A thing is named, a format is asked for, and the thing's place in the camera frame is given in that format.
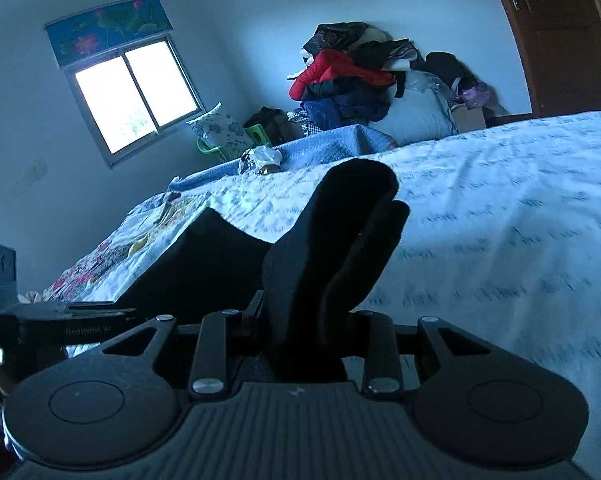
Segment black pants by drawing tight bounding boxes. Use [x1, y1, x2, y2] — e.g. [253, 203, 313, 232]
[116, 159, 410, 384]

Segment floral patterned quilt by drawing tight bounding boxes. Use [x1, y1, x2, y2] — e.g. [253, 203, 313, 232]
[18, 192, 210, 304]

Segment white bedsheet with blue script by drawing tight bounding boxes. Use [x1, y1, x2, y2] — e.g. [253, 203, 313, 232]
[69, 110, 601, 480]

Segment light blue blanket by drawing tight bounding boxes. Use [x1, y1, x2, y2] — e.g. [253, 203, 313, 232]
[167, 125, 398, 192]

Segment crumpled white cloth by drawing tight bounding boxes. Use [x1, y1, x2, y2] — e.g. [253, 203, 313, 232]
[238, 145, 283, 176]

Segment white pillow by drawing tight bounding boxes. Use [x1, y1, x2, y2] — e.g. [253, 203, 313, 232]
[370, 70, 459, 146]

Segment cardboard box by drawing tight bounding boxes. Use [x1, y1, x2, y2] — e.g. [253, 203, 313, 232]
[451, 104, 487, 133]

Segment green plastic chair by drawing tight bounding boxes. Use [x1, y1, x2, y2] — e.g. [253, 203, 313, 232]
[197, 125, 271, 162]

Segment floral cushion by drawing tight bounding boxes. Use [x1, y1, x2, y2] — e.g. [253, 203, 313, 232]
[188, 103, 255, 162]

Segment purple bag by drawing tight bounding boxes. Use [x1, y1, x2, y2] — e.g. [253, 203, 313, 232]
[460, 82, 491, 110]

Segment pile of clothes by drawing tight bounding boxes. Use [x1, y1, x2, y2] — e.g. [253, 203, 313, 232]
[288, 22, 506, 130]

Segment floral window valance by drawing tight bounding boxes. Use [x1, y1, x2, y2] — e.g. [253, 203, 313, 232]
[44, 0, 172, 67]

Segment brown wooden door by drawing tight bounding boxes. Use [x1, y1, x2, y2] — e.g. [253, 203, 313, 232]
[501, 0, 601, 117]

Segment window with metal frame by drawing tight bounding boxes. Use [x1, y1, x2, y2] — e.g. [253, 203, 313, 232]
[64, 32, 207, 168]

